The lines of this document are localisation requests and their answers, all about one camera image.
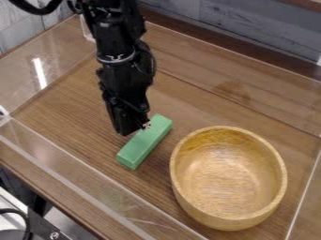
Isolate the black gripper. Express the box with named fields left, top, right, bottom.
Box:
left=96, top=55, right=155, bottom=136

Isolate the green rectangular block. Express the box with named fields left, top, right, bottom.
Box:
left=116, top=113, right=172, bottom=170

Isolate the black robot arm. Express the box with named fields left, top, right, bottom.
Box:
left=68, top=0, right=156, bottom=136

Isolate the brown wooden bowl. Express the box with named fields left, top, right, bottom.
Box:
left=169, top=126, right=288, bottom=232

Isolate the clear acrylic tray enclosure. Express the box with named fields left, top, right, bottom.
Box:
left=0, top=15, right=321, bottom=240

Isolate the black metal table frame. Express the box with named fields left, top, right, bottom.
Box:
left=0, top=165, right=89, bottom=240

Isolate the black cable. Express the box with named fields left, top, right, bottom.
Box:
left=8, top=0, right=64, bottom=17

